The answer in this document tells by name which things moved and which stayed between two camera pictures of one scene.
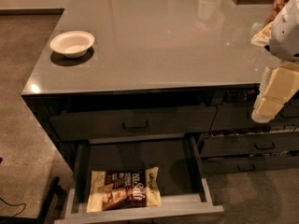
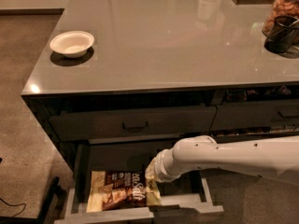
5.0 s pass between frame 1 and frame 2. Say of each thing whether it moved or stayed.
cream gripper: moved
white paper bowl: stayed
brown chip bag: stayed
